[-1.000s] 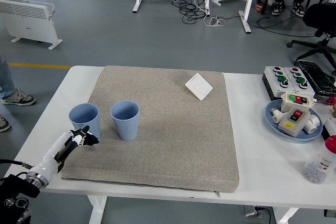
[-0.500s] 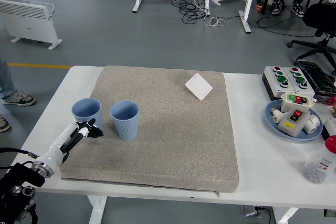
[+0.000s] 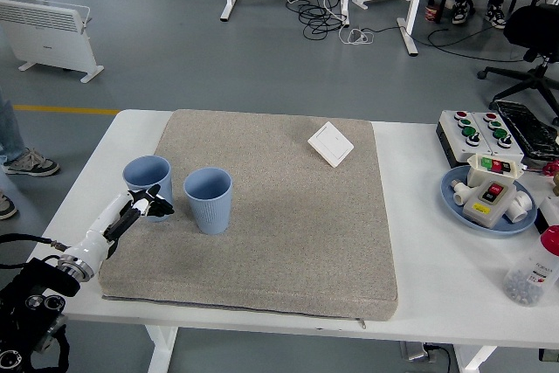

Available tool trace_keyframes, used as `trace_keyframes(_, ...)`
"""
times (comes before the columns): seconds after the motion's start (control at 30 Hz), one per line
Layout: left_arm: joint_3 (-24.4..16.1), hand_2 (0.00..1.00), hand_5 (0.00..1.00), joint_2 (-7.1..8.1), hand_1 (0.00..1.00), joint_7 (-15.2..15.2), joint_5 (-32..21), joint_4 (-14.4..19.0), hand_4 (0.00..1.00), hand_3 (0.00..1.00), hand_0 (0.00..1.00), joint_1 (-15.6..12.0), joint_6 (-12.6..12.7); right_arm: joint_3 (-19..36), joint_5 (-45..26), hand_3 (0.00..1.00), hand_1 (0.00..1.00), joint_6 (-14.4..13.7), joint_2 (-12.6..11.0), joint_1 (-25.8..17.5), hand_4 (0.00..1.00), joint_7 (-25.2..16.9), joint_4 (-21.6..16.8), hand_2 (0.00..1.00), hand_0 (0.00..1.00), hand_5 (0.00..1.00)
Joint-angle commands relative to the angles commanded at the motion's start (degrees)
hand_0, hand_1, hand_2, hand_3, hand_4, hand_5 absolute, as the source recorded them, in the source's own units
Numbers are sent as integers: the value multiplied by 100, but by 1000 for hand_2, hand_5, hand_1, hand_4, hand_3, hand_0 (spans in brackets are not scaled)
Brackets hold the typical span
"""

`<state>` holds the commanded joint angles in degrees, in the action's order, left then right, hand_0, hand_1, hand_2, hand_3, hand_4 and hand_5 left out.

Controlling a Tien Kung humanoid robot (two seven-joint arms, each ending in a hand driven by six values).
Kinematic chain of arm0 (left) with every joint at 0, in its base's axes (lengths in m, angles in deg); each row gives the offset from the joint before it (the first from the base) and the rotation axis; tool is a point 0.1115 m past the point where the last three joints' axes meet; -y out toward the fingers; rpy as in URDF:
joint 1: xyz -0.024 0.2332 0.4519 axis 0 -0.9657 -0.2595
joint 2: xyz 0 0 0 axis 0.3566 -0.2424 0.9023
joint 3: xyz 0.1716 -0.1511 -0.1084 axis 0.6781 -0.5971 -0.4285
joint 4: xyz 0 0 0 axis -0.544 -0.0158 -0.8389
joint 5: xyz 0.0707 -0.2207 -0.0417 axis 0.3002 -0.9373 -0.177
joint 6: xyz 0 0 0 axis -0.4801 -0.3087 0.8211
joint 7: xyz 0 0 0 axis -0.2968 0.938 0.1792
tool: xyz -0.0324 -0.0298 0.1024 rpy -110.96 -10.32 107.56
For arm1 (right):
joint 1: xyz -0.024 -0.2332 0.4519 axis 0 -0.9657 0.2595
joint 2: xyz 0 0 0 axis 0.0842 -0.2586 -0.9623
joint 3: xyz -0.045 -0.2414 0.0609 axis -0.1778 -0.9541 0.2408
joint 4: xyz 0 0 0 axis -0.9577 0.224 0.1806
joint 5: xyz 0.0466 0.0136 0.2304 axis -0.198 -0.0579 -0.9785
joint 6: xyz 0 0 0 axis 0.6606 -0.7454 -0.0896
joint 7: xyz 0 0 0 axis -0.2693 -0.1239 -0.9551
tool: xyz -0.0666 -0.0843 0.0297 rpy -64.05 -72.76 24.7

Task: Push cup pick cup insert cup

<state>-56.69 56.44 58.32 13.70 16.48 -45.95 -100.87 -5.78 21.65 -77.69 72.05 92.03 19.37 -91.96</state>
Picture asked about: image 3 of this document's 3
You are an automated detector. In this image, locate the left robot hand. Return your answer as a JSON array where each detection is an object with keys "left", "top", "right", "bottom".
[{"left": 65, "top": 184, "right": 176, "bottom": 276}]

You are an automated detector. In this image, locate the blue ribbed cup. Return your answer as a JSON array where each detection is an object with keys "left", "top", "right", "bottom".
[
  {"left": 183, "top": 167, "right": 233, "bottom": 235},
  {"left": 121, "top": 155, "right": 172, "bottom": 224}
]

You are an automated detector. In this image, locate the white push-button box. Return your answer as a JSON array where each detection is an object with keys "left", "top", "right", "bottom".
[
  {"left": 473, "top": 110, "right": 525, "bottom": 163},
  {"left": 435, "top": 109, "right": 487, "bottom": 169}
]

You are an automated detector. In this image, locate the white table leg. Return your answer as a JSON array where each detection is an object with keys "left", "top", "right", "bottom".
[
  {"left": 145, "top": 327, "right": 179, "bottom": 373},
  {"left": 453, "top": 344, "right": 499, "bottom": 373}
]

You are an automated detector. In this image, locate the grey-brown mat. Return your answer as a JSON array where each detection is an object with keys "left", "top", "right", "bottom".
[{"left": 98, "top": 108, "right": 399, "bottom": 326}]

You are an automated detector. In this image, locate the grey power strip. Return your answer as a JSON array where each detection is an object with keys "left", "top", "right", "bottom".
[{"left": 400, "top": 340, "right": 453, "bottom": 365}]

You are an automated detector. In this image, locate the blue plate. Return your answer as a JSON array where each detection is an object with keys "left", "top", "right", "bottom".
[{"left": 439, "top": 165, "right": 538, "bottom": 238}]

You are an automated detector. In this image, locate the white pipe fitting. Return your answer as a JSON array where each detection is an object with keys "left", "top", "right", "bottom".
[
  {"left": 506, "top": 189, "right": 536, "bottom": 224},
  {"left": 451, "top": 178, "right": 473, "bottom": 207}
]

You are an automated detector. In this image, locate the clear bottle red cap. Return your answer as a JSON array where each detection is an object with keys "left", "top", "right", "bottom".
[{"left": 502, "top": 224, "right": 559, "bottom": 307}]

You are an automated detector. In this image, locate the black keyboard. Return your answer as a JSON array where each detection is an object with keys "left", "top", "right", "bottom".
[{"left": 488, "top": 100, "right": 559, "bottom": 159}]

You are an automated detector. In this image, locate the white box with black base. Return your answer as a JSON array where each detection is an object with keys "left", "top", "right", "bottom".
[{"left": 535, "top": 196, "right": 559, "bottom": 234}]

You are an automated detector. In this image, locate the black office chair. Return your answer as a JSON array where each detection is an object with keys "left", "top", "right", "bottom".
[{"left": 477, "top": 3, "right": 559, "bottom": 126}]

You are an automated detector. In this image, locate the white wall switch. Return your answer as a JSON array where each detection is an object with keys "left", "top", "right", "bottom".
[{"left": 307, "top": 121, "right": 355, "bottom": 169}]

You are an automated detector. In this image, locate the white adapter with cable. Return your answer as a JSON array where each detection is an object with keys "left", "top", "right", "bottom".
[{"left": 339, "top": 26, "right": 376, "bottom": 46}]

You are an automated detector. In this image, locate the white green-red button switch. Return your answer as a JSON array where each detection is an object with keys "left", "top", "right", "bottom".
[{"left": 466, "top": 153, "right": 528, "bottom": 189}]

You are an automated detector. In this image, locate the beige rocker switch box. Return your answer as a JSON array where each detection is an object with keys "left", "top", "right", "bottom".
[{"left": 462, "top": 179, "right": 519, "bottom": 231}]

